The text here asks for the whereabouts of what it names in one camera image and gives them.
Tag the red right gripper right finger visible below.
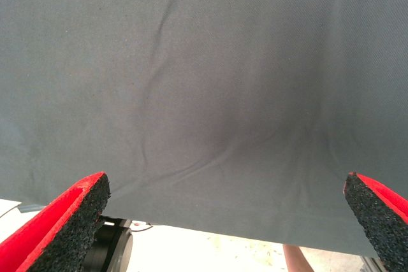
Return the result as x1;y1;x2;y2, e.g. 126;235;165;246
343;171;408;272

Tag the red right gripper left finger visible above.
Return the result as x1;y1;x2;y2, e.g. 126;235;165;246
0;171;112;272

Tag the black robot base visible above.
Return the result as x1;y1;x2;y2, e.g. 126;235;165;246
83;216;134;272

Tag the grey power adapter box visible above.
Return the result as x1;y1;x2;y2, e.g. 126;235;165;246
18;203;45;214

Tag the person's bare lower leg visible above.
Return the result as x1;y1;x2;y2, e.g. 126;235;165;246
282;243;315;272

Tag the dark grey table cloth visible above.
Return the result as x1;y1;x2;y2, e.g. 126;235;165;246
0;0;408;259

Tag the grey metal frame leg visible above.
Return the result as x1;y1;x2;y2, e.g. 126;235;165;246
361;254;387;272

